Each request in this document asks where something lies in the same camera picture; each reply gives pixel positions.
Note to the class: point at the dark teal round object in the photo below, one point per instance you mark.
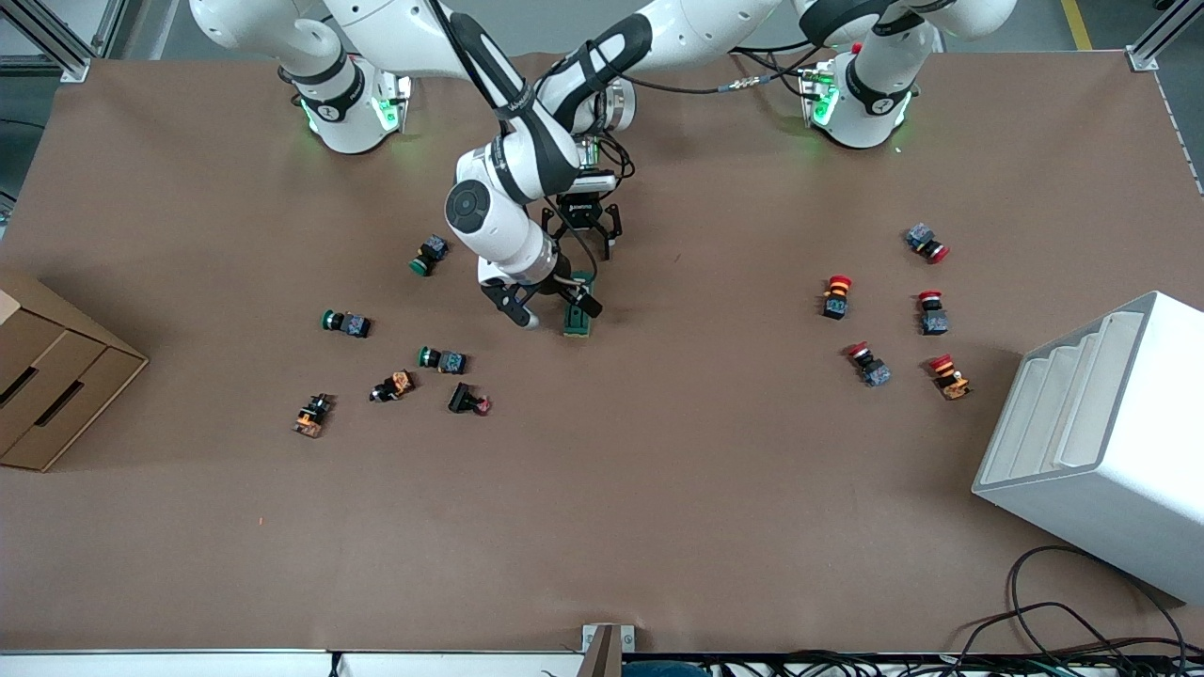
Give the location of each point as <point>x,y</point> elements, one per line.
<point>663,670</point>

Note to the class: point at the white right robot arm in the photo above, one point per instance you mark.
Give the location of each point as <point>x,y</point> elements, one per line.
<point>499,216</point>

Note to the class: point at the green load switch white lever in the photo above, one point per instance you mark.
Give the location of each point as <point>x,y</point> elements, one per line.
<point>578,315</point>

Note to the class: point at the cardboard drawer box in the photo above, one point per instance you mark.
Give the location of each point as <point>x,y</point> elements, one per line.
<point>56,376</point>

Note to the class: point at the white table edge rail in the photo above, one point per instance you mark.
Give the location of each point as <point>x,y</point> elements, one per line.
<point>188,664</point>

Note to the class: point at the green push button switch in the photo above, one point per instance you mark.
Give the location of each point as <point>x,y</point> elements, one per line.
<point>430,256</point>
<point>447,360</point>
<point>350,324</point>

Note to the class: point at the brown paper table cover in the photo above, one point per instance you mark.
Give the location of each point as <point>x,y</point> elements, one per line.
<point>658,489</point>

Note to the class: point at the black switch with red tip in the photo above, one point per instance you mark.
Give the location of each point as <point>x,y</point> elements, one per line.
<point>464,400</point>

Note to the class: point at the red button grey block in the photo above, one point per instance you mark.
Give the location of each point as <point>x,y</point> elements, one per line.
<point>925,241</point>
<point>871,367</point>
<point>933,315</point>

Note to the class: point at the red button orange block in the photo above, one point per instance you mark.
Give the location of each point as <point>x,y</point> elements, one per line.
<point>836,297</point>
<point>950,378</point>

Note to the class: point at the aluminium frame profile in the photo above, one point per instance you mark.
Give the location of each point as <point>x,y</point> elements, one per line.
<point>1157,42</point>
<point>56,42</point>

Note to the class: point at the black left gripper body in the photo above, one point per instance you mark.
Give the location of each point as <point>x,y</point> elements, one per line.
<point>580,211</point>

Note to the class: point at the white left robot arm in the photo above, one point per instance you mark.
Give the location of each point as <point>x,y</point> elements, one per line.
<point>870,94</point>

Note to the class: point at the black orange selector switch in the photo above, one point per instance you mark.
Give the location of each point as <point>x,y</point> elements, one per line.
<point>395,385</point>
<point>312,417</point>

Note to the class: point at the white stepped storage rack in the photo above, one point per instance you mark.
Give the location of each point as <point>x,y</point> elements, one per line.
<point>1110,451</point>

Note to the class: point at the metal table edge bracket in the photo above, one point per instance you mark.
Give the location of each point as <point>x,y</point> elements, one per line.
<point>607,649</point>

